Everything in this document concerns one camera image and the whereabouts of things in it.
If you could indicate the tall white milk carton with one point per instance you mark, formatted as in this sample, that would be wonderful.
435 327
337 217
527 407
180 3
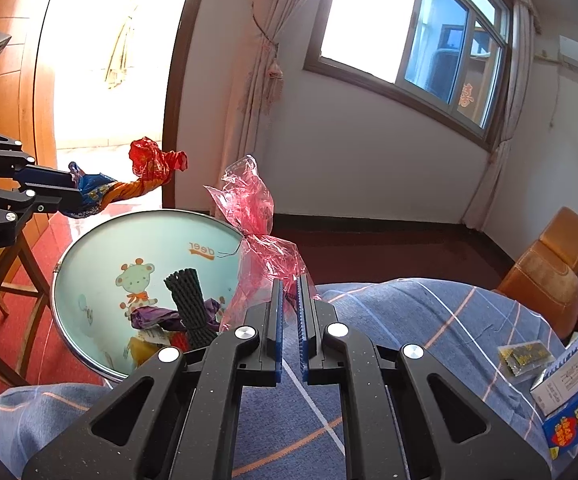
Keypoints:
559 381

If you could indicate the black yellow snack packet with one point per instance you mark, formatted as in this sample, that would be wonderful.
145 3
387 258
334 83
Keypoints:
521 362

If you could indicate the wooden stool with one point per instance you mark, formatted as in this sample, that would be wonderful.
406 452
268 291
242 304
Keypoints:
38 290

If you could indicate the teal cartoon trash bin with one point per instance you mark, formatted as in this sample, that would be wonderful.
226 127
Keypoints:
120 266

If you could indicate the orange leather chaise sofa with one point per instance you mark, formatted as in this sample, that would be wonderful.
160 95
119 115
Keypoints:
545 277

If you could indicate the blue white juice carton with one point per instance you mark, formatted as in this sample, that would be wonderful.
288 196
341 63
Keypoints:
561 428

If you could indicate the left pink curtain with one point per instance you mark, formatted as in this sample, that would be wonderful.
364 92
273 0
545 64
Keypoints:
257 82

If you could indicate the purple snack wrapper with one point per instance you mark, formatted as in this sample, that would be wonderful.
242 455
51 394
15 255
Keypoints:
145 318

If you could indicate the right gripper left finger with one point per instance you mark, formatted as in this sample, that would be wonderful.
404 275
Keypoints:
176 416

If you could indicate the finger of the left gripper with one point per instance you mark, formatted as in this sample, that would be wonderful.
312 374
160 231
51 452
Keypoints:
49 199
34 176

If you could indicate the pink cellophane wrapper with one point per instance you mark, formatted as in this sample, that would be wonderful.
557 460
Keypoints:
247 205

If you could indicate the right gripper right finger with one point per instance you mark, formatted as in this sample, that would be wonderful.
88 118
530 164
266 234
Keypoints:
422 394

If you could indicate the window with brown frame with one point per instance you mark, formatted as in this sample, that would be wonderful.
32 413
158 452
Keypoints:
447 59

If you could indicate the black foam net sleeve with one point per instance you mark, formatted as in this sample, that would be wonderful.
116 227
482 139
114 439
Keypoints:
198 316

